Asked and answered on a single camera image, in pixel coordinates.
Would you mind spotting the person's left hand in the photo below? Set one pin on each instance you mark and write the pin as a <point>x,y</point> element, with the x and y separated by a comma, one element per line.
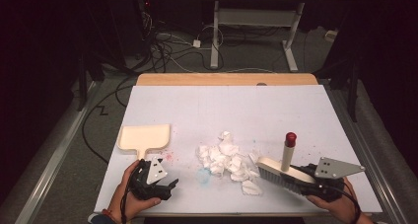
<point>126,204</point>

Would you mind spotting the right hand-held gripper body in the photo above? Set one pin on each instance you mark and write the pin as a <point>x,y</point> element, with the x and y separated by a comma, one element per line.
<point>335,168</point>

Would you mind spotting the aluminium floor rail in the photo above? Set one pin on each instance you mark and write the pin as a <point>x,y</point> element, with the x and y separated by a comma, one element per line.
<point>55,155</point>
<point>358,136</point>

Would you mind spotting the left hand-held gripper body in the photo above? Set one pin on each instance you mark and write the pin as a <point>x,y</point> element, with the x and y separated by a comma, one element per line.
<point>154,171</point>

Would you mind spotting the red wristband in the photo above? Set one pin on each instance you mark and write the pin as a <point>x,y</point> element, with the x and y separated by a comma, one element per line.
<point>110,214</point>

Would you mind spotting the cream hand brush red cap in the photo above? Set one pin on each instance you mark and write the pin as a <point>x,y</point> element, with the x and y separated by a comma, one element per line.
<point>289,155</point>

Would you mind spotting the pile of white paper scraps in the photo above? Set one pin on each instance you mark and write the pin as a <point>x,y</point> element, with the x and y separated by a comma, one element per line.
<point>226,158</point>

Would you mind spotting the white power adapter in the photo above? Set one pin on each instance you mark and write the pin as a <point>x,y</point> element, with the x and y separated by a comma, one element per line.
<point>196,43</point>

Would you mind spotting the person's right hand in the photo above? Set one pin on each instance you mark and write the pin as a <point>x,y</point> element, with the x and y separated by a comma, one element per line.
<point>343,206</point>

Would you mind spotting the cream plastic dustpan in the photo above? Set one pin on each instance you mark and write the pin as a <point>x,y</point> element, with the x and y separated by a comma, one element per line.
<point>144,136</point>

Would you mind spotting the white metal desk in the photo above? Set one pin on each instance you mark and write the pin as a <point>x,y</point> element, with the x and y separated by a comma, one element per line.
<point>256,17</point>

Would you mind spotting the small white box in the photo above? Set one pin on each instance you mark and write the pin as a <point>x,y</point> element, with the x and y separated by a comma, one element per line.
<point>331,36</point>

